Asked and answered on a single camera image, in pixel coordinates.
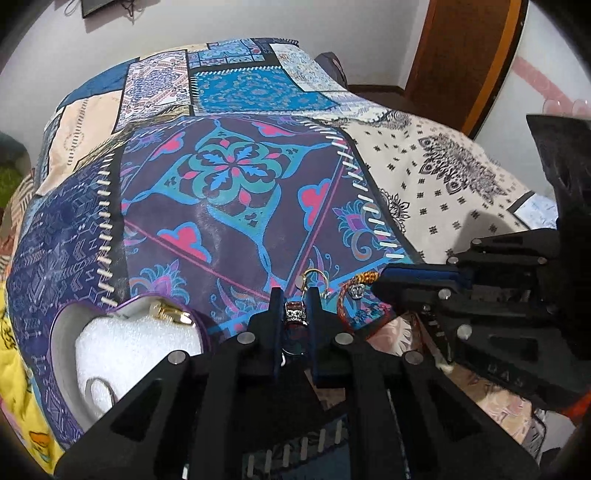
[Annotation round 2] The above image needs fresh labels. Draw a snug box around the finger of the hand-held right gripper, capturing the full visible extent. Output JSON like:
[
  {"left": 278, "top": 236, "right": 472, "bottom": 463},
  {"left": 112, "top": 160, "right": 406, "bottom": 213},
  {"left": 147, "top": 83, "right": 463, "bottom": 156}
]
[
  {"left": 372, "top": 228, "right": 561, "bottom": 296},
  {"left": 397, "top": 286, "right": 557, "bottom": 370}
]

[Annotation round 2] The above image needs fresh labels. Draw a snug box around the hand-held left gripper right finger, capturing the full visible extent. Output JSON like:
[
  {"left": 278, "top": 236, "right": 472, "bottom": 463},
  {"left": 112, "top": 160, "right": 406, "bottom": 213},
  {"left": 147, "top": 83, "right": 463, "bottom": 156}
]
[{"left": 308, "top": 286, "right": 540, "bottom": 480}]

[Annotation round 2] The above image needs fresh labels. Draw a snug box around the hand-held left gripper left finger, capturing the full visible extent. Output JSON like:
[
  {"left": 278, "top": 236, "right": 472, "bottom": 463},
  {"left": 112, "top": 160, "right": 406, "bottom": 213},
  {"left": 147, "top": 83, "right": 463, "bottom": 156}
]
[{"left": 54, "top": 287, "right": 319, "bottom": 480}]

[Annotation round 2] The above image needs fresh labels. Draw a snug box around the red braided bracelet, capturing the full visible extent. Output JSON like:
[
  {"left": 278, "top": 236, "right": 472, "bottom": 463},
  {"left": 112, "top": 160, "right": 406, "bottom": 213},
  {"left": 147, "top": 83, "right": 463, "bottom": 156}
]
[{"left": 338, "top": 271, "right": 385, "bottom": 334}]

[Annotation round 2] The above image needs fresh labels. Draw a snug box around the gold hoop ring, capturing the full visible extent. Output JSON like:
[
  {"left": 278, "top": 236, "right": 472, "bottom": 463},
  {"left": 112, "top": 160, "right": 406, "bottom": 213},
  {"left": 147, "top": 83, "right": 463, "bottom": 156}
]
[{"left": 299, "top": 268, "right": 331, "bottom": 299}]

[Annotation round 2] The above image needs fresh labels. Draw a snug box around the purple heart-shaped jewelry box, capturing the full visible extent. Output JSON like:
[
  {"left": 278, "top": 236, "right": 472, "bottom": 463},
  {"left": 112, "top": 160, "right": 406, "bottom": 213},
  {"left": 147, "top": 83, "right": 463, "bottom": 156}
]
[{"left": 50, "top": 296, "right": 213, "bottom": 440}]

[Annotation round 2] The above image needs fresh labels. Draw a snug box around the pink floral cloth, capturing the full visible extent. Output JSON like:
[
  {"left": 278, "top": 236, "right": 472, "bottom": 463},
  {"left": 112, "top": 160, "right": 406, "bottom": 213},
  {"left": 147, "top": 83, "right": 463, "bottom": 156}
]
[{"left": 367, "top": 311, "right": 548, "bottom": 464}]

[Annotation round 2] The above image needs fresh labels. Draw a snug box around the patchwork blanket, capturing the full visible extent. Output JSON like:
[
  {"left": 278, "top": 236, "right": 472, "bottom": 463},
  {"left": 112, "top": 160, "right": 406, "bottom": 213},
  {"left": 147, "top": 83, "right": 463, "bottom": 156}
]
[{"left": 9, "top": 39, "right": 559, "bottom": 480}]

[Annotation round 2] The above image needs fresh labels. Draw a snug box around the wooden door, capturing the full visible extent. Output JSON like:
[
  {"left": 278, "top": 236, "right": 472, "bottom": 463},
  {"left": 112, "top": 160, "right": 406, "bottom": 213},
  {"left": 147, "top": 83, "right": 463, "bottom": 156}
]
[{"left": 405, "top": 0, "right": 528, "bottom": 136}]

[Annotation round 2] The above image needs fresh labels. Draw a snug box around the grey backpack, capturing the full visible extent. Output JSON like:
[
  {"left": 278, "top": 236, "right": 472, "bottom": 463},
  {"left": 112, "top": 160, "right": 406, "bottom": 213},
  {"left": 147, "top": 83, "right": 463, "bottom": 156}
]
[{"left": 316, "top": 52, "right": 350, "bottom": 89}]

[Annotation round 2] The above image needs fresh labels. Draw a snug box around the yellow blanket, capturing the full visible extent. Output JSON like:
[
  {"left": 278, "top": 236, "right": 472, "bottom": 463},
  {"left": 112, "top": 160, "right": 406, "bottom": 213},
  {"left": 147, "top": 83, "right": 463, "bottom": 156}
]
[{"left": 0, "top": 277, "right": 66, "bottom": 462}]

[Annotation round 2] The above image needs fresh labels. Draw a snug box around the striped bedsheet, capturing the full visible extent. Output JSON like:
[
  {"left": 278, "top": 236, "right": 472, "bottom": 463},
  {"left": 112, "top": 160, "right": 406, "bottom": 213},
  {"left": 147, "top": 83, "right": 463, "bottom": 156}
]
[{"left": 4, "top": 175, "right": 38, "bottom": 278}]

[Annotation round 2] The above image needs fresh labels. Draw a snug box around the green cloth-covered cabinet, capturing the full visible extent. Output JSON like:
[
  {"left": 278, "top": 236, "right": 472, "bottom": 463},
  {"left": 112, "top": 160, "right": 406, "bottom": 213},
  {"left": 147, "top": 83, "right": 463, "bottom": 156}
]
[{"left": 0, "top": 133, "right": 29, "bottom": 214}]

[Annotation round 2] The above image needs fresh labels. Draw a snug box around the silver ring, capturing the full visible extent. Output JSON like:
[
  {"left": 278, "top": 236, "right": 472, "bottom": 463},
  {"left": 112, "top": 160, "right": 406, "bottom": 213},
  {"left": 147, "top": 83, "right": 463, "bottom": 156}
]
[{"left": 84, "top": 377, "right": 117, "bottom": 412}]

